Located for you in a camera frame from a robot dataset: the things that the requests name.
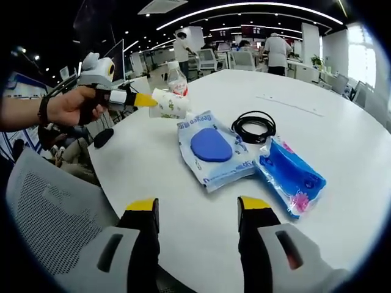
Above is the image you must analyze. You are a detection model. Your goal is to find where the person's left hand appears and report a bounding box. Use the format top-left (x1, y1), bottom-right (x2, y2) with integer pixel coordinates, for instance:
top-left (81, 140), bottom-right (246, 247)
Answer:
top-left (45, 87), bottom-right (109, 126)

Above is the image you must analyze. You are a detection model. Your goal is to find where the black wrist strap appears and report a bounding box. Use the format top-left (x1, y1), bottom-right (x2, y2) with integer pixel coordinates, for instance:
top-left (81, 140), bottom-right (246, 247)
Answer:
top-left (37, 94), bottom-right (51, 128)

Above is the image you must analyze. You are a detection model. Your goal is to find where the grey mesh office chair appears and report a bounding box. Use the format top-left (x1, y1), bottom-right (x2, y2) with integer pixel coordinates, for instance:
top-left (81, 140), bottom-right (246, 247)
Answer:
top-left (5, 148), bottom-right (123, 293)

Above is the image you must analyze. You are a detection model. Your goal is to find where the blue white display board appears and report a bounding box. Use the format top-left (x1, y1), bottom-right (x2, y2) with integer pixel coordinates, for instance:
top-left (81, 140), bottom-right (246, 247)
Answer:
top-left (4, 71), bottom-right (48, 100)

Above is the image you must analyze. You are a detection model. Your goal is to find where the white office chair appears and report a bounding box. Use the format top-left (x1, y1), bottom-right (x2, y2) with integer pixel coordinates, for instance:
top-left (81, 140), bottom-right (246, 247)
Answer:
top-left (197, 48), bottom-right (219, 76)
top-left (228, 50), bottom-right (257, 71)

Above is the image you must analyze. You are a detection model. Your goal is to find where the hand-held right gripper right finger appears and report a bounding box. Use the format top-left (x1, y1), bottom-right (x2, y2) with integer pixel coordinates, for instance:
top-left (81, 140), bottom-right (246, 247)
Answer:
top-left (237, 195), bottom-right (352, 293)

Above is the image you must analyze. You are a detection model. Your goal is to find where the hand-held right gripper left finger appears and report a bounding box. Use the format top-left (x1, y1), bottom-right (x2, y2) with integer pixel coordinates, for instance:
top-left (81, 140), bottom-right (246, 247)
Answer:
top-left (54, 197), bottom-right (160, 293)

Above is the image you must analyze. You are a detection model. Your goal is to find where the black oval object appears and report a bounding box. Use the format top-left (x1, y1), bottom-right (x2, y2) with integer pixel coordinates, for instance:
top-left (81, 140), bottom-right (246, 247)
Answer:
top-left (93, 128), bottom-right (115, 149)

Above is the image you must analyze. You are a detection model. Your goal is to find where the blue tissue pack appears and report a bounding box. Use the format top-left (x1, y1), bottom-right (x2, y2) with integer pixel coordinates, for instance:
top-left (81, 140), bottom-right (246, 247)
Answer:
top-left (255, 137), bottom-right (327, 220)

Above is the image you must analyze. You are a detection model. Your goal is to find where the wet wipes pack blue lid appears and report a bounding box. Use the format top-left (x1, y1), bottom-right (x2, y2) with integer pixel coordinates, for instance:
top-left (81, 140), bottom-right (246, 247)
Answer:
top-left (177, 110), bottom-right (257, 193)

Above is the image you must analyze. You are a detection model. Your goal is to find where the large window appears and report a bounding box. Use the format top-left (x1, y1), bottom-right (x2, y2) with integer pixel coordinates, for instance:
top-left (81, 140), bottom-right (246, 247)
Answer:
top-left (348, 26), bottom-right (378, 92)

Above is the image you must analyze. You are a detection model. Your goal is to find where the white counter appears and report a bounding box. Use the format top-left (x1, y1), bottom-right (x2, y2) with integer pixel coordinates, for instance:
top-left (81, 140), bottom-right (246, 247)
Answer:
top-left (288, 59), bottom-right (321, 83)

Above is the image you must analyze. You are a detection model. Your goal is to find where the white table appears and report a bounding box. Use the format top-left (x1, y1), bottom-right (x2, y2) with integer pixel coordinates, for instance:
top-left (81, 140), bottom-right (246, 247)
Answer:
top-left (87, 68), bottom-right (391, 293)

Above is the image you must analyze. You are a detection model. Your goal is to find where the clear plastic water bottle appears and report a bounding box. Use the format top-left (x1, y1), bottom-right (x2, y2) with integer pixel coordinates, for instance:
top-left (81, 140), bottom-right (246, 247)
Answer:
top-left (166, 60), bottom-right (189, 97)

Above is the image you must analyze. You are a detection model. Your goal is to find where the printed paper cup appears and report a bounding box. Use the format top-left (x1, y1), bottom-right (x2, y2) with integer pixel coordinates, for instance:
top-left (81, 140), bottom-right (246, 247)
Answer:
top-left (148, 87), bottom-right (192, 120)

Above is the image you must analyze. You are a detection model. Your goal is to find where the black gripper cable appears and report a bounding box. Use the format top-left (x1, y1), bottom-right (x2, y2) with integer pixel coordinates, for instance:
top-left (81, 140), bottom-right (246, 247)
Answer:
top-left (47, 74), bottom-right (81, 98)

